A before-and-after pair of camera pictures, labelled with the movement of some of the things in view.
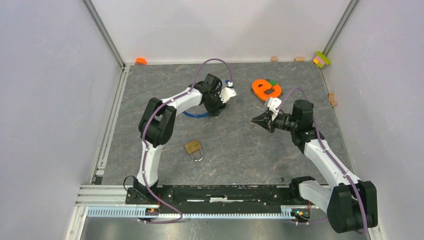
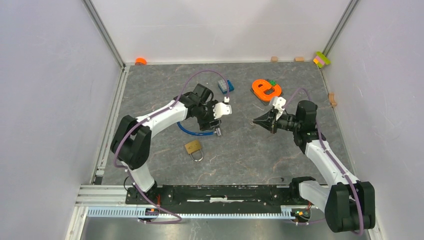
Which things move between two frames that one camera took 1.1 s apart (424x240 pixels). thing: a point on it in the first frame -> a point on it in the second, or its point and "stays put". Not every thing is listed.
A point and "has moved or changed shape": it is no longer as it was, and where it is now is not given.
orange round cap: [140, 61] stays put
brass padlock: [193, 147] stays put
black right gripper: [265, 121] stays put
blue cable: [196, 115] has moved or changed shape
